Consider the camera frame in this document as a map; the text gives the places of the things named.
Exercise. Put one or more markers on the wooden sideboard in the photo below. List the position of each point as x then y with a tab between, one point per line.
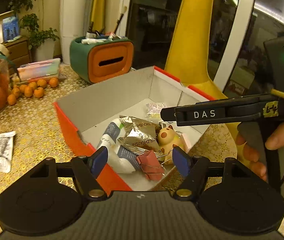
19	50

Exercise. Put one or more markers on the silver foil packet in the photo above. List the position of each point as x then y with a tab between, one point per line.
137	135

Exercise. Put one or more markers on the white round column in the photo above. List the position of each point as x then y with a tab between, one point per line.
77	17

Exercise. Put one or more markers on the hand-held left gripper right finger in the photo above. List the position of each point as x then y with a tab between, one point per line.
181	160

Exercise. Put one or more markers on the pile of tangerines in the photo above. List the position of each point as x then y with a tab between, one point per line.
39	92

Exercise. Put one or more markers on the small pink box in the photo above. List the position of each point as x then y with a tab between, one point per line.
188	142

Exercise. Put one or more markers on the green and orange tissue box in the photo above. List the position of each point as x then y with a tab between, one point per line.
112	62

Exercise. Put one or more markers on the clear purple-print snack packet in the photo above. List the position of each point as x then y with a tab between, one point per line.
154	108

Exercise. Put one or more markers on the potted green plant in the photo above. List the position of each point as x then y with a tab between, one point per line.
32	22

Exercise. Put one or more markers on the large yellow curtain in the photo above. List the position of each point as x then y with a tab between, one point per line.
191	42

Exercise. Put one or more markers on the gold lace cloth desktop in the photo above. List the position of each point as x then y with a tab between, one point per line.
39	130

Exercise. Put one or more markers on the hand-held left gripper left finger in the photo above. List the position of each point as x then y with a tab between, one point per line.
99	160

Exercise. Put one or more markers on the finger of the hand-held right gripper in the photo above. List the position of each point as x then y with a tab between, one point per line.
231	115

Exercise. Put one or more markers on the red cardboard box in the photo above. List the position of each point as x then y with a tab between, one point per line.
107	100

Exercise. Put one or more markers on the pink binder clip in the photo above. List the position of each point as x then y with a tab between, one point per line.
149	162

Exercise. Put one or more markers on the white tube with green cap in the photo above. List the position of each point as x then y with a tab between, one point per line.
109	133

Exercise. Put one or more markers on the white printed sachet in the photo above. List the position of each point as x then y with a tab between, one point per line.
3	150

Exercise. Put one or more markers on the white curved window frame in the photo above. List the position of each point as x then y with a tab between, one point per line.
245	10

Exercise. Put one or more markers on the blue photo print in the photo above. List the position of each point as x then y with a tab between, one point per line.
10	30

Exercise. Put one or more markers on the yellow round toy figure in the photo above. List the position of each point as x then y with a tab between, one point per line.
168	140

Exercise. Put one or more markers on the person's right hand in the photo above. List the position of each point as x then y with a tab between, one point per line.
251	155

